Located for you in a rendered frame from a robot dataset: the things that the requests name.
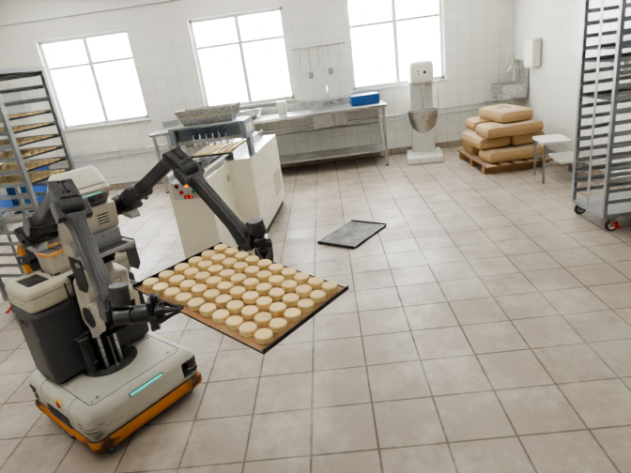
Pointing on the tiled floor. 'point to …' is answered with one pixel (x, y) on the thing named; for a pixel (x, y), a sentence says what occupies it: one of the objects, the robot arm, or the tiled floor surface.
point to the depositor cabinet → (258, 181)
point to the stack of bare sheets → (352, 234)
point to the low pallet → (498, 163)
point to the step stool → (552, 153)
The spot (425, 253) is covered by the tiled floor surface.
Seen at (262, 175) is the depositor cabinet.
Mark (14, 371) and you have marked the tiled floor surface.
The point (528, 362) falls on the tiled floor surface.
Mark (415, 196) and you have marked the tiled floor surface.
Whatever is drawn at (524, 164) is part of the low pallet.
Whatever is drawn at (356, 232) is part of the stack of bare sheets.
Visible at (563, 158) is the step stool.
